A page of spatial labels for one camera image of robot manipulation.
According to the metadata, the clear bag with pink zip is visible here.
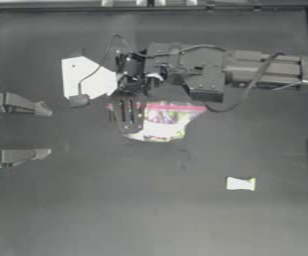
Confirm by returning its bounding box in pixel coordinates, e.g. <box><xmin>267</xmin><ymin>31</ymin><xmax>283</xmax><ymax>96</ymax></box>
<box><xmin>105</xmin><ymin>99</ymin><xmax>209</xmax><ymax>144</ymax></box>

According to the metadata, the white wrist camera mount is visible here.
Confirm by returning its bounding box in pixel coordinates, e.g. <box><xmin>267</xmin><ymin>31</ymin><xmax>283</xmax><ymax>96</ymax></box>
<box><xmin>61</xmin><ymin>55</ymin><xmax>120</xmax><ymax>100</ymax></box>

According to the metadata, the thin black camera cable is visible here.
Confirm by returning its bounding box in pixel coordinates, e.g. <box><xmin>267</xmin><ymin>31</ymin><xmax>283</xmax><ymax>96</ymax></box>
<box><xmin>77</xmin><ymin>33</ymin><xmax>134</xmax><ymax>98</ymax></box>

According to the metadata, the black metal frame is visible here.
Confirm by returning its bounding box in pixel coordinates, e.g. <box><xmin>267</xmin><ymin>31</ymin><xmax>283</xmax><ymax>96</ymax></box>
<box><xmin>0</xmin><ymin>0</ymin><xmax>308</xmax><ymax>84</ymax></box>

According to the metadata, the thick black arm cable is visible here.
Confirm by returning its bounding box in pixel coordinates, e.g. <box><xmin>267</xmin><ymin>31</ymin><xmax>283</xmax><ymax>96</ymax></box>
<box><xmin>205</xmin><ymin>51</ymin><xmax>288</xmax><ymax>113</ymax></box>

